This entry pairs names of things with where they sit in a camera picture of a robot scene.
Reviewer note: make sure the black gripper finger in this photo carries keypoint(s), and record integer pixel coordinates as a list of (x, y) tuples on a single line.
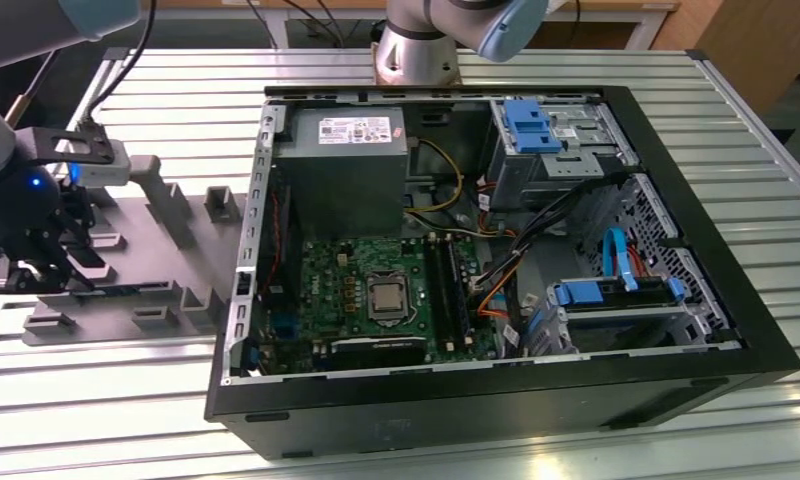
[(33, 280), (73, 235)]

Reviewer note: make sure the grey parts rack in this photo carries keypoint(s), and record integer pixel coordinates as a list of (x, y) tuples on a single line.
[(140, 250)]

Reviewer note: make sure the green motherboard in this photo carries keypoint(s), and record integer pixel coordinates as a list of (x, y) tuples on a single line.
[(327, 265)]

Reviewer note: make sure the grey power supply unit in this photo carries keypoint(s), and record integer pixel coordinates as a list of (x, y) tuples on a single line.
[(340, 190)]

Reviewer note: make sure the silver CPU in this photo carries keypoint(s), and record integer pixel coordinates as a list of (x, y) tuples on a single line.
[(387, 298)]

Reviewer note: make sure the black graphics card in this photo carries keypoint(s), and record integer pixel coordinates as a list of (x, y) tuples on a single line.
[(374, 350)]

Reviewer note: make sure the black open PC case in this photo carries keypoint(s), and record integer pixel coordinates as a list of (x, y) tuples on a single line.
[(440, 415)]

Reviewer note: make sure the blue drive bay latch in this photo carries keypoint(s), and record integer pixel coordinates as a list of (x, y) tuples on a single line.
[(530, 130)]

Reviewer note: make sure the metal drive cage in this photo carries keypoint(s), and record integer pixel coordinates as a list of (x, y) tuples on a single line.
[(574, 165)]

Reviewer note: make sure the hard disk in blue carrier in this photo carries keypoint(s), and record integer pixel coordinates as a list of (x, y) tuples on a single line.
[(576, 294)]

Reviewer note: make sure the metal disk bay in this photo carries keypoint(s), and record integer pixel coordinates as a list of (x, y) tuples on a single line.
[(627, 317)]

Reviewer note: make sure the wooden cabinet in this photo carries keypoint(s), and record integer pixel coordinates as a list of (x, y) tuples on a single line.
[(761, 50)]

